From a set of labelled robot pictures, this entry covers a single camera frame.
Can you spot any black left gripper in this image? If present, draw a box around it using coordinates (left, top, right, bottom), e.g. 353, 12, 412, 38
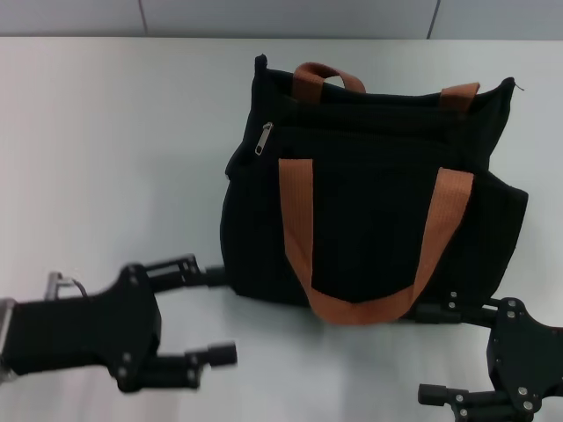
2, 253, 238, 395

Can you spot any metal zipper pull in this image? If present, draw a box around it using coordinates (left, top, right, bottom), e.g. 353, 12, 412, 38
253, 121, 274, 156

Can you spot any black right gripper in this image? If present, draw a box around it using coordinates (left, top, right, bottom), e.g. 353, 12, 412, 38
413, 289, 563, 422

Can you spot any black bag with brown handles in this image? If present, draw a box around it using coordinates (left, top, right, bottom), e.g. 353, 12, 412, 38
222, 53, 529, 327

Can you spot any left gripper cable with connector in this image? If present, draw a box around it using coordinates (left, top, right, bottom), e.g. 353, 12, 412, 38
46, 271, 92, 302

